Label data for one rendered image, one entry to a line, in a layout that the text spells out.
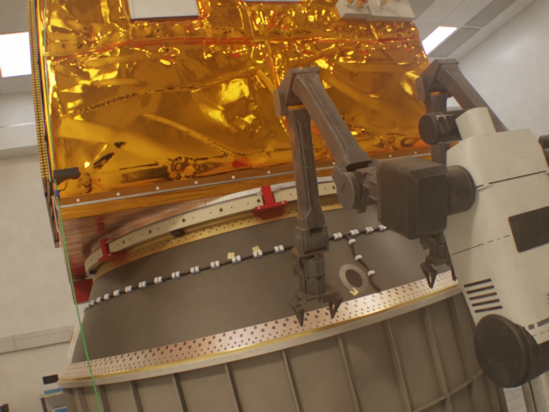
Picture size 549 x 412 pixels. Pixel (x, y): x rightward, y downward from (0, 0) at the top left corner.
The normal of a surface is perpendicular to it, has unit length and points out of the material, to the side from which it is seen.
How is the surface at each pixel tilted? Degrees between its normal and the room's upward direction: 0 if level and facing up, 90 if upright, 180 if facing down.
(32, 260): 90
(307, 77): 67
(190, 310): 62
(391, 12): 90
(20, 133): 90
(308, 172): 112
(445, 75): 98
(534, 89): 90
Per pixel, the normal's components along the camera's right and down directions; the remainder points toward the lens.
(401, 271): 0.35, -0.72
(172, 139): 0.35, -0.32
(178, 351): -0.37, -0.79
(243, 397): -0.13, -0.18
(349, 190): -0.94, 0.17
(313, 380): 0.08, -0.24
